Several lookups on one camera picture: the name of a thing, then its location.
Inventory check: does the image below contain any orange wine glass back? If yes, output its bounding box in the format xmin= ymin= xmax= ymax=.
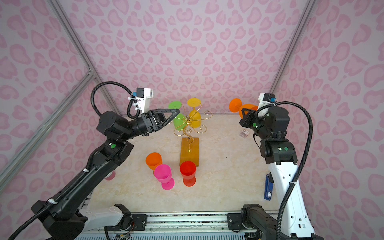
xmin=229 ymin=99 xmax=258 ymax=119

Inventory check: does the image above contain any orange wine glass front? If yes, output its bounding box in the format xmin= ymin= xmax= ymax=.
xmin=146 ymin=152 xmax=163 ymax=171

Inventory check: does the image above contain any pink wine glass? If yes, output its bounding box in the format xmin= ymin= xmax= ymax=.
xmin=154 ymin=164 xmax=175 ymax=191

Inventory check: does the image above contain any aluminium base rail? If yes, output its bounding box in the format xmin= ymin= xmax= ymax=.
xmin=74 ymin=209 xmax=319 ymax=240

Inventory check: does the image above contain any right black corrugated cable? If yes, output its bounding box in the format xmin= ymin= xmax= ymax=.
xmin=254 ymin=100 xmax=314 ymax=240

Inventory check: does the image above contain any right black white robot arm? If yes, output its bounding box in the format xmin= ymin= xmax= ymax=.
xmin=240 ymin=102 xmax=322 ymax=240

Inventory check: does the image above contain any left black corrugated cable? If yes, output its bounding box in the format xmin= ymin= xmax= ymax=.
xmin=7 ymin=80 xmax=142 ymax=240

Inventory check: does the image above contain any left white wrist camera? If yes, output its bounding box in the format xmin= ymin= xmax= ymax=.
xmin=128 ymin=88 xmax=154 ymax=114

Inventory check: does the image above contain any red wine glass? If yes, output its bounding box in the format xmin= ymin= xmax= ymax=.
xmin=180 ymin=161 xmax=197 ymax=187

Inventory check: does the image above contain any green wine glass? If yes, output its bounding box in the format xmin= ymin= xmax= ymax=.
xmin=168 ymin=101 xmax=187 ymax=131

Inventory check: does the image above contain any gold wire glass rack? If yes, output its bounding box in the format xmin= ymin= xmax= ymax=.
xmin=174 ymin=110 xmax=213 ymax=167

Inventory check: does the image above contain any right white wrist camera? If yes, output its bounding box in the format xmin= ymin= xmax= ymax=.
xmin=258 ymin=93 xmax=276 ymax=118

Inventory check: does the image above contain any yellow wine glass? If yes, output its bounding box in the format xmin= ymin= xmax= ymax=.
xmin=187 ymin=98 xmax=201 ymax=129

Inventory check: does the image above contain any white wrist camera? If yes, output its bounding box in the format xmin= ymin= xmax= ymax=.
xmin=128 ymin=88 xmax=154 ymax=114
xmin=258 ymin=93 xmax=276 ymax=118

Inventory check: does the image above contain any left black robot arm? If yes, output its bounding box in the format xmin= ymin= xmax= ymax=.
xmin=32 ymin=109 xmax=180 ymax=240

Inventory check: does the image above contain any small pink card box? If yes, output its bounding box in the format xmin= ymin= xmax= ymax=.
xmin=240 ymin=129 xmax=250 ymax=138

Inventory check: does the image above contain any black corrugated cable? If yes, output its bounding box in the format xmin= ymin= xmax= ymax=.
xmin=7 ymin=80 xmax=142 ymax=240
xmin=254 ymin=100 xmax=314 ymax=240

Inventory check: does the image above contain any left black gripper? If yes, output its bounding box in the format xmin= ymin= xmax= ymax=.
xmin=120 ymin=109 xmax=178 ymax=144

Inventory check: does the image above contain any orange wine glass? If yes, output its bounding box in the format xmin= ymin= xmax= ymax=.
xmin=146 ymin=152 xmax=163 ymax=171
xmin=229 ymin=99 xmax=258 ymax=119

